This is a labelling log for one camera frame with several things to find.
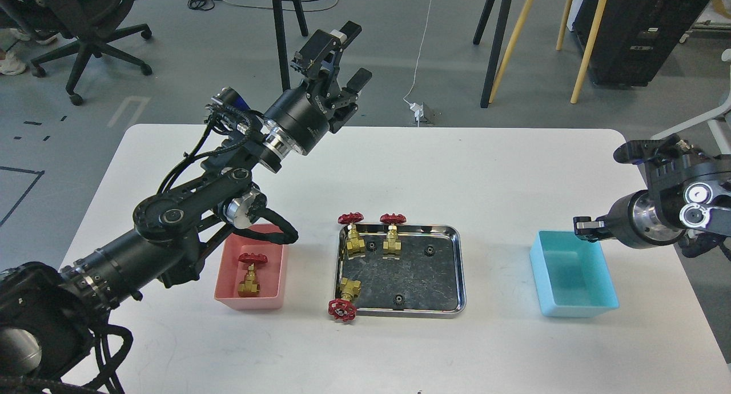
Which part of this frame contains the yellow wooden leg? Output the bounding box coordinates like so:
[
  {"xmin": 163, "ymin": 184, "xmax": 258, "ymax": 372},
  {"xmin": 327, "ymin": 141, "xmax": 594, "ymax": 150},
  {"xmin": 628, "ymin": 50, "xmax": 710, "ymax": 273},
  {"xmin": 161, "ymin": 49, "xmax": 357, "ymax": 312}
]
[
  {"xmin": 488, "ymin": 0, "xmax": 534, "ymax": 103},
  {"xmin": 556, "ymin": 0, "xmax": 608, "ymax": 103}
]

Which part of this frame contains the blue plastic box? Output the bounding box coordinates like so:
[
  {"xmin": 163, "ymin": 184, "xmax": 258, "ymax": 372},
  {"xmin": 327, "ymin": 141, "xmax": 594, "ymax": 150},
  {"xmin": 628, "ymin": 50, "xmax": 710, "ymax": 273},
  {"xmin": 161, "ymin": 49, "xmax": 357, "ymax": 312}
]
[{"xmin": 529, "ymin": 230, "xmax": 620, "ymax": 318}]

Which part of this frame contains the black office chair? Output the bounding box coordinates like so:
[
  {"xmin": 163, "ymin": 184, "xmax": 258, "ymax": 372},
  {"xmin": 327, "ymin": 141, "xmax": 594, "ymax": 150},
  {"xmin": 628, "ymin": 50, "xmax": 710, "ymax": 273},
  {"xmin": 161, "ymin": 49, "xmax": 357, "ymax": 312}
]
[{"xmin": 2, "ymin": 0, "xmax": 153, "ymax": 106}]

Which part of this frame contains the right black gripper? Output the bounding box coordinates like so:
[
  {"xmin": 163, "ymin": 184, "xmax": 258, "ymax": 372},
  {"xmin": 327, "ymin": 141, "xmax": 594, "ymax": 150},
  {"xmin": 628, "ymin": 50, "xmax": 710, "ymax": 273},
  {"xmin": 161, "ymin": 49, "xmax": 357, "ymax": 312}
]
[{"xmin": 573, "ymin": 191, "xmax": 686, "ymax": 249}]

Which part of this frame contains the shiny metal tray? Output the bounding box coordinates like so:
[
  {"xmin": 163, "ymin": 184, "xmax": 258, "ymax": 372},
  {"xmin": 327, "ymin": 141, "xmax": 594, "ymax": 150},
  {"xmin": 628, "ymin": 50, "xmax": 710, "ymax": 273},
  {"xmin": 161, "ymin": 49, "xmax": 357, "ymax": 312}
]
[{"xmin": 332, "ymin": 223, "xmax": 467, "ymax": 317}]

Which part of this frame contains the brass valve back left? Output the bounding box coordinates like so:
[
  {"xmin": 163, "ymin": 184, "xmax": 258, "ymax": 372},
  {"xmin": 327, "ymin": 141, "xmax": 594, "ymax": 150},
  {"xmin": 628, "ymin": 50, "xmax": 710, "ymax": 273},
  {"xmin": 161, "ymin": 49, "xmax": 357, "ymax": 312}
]
[{"xmin": 338, "ymin": 212, "xmax": 366, "ymax": 259}]

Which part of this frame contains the pink plastic box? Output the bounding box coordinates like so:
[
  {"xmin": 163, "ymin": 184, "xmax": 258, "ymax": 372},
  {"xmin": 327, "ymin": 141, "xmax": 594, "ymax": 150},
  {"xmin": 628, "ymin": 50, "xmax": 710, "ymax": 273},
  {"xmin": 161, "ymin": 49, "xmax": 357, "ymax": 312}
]
[{"xmin": 214, "ymin": 234, "xmax": 288, "ymax": 310}]

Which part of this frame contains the black stand leg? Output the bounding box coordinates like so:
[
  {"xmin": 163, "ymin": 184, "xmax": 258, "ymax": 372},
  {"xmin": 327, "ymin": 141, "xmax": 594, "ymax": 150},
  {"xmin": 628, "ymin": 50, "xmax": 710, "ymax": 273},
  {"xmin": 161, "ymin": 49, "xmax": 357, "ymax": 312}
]
[
  {"xmin": 271, "ymin": 0, "xmax": 308, "ymax": 91},
  {"xmin": 472, "ymin": 0, "xmax": 512, "ymax": 108}
]

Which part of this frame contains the brass valve back right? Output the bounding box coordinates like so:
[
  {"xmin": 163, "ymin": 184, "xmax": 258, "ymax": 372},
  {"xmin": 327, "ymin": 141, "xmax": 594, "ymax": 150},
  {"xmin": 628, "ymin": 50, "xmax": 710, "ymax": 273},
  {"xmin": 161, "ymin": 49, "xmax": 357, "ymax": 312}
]
[{"xmin": 380, "ymin": 214, "xmax": 407, "ymax": 260}]

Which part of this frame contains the white cable on floor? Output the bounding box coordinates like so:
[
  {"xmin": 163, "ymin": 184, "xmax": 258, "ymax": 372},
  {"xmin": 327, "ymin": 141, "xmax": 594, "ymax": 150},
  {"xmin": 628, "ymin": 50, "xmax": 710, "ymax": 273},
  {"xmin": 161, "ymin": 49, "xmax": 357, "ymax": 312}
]
[{"xmin": 403, "ymin": 0, "xmax": 438, "ymax": 106}]

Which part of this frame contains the brass valve front left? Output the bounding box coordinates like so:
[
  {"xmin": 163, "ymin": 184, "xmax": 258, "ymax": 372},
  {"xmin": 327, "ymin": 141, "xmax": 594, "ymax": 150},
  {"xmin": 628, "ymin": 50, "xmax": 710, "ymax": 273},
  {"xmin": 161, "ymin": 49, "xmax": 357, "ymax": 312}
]
[{"xmin": 327, "ymin": 277, "xmax": 362, "ymax": 322}]

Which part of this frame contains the black stand leg right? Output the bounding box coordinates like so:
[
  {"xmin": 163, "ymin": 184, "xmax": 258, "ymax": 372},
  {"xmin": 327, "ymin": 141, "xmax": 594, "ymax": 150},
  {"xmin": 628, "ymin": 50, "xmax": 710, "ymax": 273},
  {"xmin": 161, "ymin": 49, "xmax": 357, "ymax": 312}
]
[{"xmin": 472, "ymin": 0, "xmax": 512, "ymax": 108}]

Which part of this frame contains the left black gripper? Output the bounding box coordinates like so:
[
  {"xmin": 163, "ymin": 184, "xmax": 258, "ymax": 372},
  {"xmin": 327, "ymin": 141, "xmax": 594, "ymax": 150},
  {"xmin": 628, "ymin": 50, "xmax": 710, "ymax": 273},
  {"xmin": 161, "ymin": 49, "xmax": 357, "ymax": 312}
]
[{"xmin": 264, "ymin": 21, "xmax": 372, "ymax": 155}]

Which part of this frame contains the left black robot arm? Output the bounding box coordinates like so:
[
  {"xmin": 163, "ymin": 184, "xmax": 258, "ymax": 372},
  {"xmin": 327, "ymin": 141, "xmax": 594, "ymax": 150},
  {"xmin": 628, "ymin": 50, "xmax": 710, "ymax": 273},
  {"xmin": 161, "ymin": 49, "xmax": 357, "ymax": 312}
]
[{"xmin": 1, "ymin": 21, "xmax": 372, "ymax": 393}]

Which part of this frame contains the brass valve tray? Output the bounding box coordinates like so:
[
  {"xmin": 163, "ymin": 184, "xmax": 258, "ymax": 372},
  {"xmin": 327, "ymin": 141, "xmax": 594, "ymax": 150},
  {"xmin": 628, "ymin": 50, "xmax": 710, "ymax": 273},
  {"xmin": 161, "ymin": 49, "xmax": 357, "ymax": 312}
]
[{"xmin": 237, "ymin": 252, "xmax": 267, "ymax": 297}]

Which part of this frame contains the white power adapter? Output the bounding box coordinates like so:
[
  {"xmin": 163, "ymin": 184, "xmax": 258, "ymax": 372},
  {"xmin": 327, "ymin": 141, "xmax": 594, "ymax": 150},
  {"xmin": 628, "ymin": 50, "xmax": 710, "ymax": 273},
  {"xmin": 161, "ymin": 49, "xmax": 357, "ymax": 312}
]
[{"xmin": 409, "ymin": 103, "xmax": 435, "ymax": 127}]

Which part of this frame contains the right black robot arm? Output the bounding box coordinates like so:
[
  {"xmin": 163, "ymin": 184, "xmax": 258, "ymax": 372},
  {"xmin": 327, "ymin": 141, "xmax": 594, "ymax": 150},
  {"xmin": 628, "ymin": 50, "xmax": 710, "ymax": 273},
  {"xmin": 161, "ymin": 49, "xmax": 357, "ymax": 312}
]
[{"xmin": 573, "ymin": 134, "xmax": 730, "ymax": 258}]

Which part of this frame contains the black stand leg left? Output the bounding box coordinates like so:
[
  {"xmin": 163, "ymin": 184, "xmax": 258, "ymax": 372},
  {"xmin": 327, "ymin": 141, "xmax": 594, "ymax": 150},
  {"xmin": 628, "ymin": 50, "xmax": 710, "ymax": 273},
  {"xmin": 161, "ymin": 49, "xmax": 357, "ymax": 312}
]
[{"xmin": 271, "ymin": 0, "xmax": 308, "ymax": 91}]

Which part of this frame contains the brass valve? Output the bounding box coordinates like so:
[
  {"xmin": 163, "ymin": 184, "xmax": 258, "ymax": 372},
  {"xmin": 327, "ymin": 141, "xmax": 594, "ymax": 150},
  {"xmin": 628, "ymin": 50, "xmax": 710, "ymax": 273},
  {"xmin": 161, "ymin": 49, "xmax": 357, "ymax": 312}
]
[
  {"xmin": 327, "ymin": 277, "xmax": 362, "ymax": 322},
  {"xmin": 380, "ymin": 214, "xmax": 407, "ymax": 260},
  {"xmin": 338, "ymin": 212, "xmax": 366, "ymax": 259}
]

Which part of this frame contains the yellow wooden leg right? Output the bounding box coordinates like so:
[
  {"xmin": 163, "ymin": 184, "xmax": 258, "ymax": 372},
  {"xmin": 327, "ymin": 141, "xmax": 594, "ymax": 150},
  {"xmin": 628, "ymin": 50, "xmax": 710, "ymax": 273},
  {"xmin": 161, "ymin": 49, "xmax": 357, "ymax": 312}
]
[{"xmin": 556, "ymin": 0, "xmax": 608, "ymax": 103}]

